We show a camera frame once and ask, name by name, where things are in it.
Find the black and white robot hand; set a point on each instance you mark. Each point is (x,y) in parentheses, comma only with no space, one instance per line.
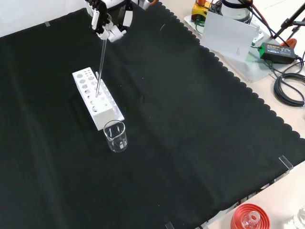
(104,16)

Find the clear glass rod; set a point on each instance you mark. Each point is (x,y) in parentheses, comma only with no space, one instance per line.
(102,64)

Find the white test tube rack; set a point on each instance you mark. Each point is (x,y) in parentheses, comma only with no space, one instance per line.
(100,114)

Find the clear cloth clip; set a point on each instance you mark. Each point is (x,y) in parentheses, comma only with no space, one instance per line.
(168,225)
(286,162)
(47,23)

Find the yellow stop button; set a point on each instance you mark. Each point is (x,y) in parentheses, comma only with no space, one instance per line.
(200,10)

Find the pale board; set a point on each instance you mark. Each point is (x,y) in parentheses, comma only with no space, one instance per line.
(226,35)

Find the small clear glass beaker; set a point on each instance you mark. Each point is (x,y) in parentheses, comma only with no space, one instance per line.
(116,140)

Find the black bench cloth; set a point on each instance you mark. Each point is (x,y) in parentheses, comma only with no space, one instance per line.
(178,119)

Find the black power adapter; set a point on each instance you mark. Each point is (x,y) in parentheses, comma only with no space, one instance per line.
(277,52)

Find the black tripod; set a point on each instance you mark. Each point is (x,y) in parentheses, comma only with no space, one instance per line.
(289,20)

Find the red ribbed funnel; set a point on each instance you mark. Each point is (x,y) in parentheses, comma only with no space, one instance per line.
(238,217)

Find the clear glass flask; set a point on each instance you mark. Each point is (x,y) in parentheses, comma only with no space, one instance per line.
(251,220)

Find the clear glass vessel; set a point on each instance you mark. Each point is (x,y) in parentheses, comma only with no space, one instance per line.
(300,219)

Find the metal base plate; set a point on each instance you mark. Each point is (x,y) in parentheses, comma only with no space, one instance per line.
(257,71)

